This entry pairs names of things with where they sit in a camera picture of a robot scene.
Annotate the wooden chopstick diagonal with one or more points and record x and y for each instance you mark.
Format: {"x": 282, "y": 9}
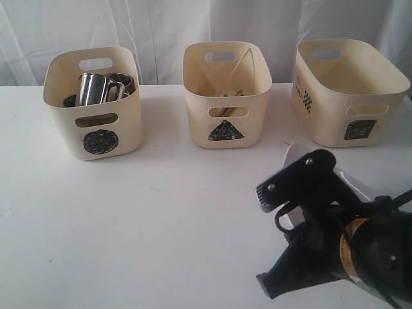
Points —
{"x": 231, "y": 74}

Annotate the stainless steel bowl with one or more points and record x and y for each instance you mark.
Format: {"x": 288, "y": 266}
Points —
{"x": 70, "y": 101}

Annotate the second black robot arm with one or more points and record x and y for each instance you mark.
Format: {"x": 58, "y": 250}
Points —
{"x": 371, "y": 250}

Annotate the white square plate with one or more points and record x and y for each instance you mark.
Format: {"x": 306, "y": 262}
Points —
{"x": 297, "y": 150}

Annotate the wooden chopstick horizontal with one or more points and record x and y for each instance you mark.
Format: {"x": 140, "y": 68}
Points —
{"x": 232, "y": 93}

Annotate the steel table knife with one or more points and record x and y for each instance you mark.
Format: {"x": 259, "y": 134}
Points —
{"x": 226, "y": 112}

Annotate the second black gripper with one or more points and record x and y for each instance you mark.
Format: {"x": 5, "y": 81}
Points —
{"x": 312, "y": 257}

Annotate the cream bin with square mark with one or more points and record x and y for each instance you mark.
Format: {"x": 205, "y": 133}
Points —
{"x": 345, "y": 91}

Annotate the cream bin with triangle mark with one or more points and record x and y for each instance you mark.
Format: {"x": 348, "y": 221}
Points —
{"x": 227, "y": 87}

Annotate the cream bin with circle mark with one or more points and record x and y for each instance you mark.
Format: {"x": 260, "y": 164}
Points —
{"x": 101, "y": 130}

